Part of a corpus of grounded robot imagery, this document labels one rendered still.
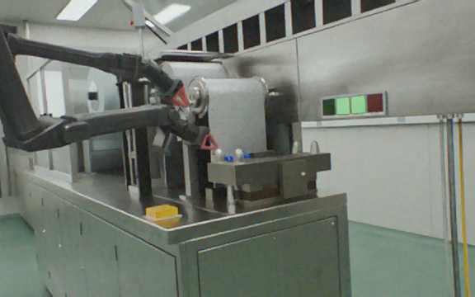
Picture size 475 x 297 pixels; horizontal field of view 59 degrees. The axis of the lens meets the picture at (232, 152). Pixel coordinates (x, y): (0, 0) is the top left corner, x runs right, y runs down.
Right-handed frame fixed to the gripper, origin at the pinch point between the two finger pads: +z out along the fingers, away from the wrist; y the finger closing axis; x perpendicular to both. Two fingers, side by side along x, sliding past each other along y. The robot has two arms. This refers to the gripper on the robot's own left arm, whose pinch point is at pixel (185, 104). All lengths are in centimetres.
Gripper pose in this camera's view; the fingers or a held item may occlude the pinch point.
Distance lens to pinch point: 144.7
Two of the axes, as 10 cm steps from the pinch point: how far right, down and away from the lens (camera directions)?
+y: 6.0, 1.2, -7.9
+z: 6.1, 5.8, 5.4
